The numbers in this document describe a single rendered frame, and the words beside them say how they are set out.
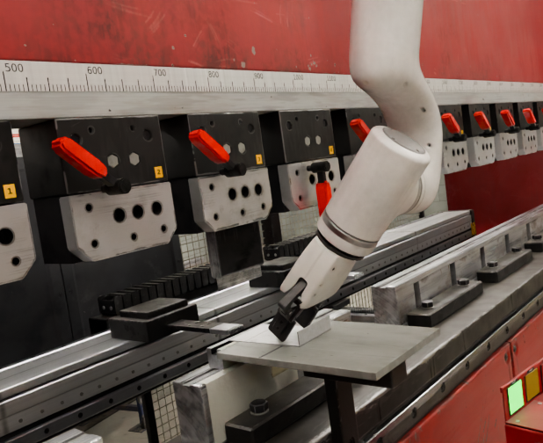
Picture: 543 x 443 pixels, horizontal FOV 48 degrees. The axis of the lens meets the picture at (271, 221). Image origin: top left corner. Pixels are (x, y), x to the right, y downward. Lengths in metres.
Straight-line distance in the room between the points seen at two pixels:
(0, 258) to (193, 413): 0.37
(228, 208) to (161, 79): 0.20
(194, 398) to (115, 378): 0.25
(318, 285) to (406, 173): 0.19
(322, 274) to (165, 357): 0.45
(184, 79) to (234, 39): 0.13
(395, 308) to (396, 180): 0.59
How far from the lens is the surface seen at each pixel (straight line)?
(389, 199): 0.77
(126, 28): 0.81
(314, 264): 0.81
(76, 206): 0.72
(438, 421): 1.23
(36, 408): 1.04
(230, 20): 0.95
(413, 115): 0.84
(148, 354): 1.14
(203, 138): 0.80
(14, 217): 0.68
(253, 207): 0.92
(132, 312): 1.11
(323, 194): 1.01
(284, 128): 1.00
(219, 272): 0.91
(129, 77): 0.80
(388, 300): 1.32
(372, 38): 0.78
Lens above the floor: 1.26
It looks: 5 degrees down
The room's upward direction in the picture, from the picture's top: 8 degrees counter-clockwise
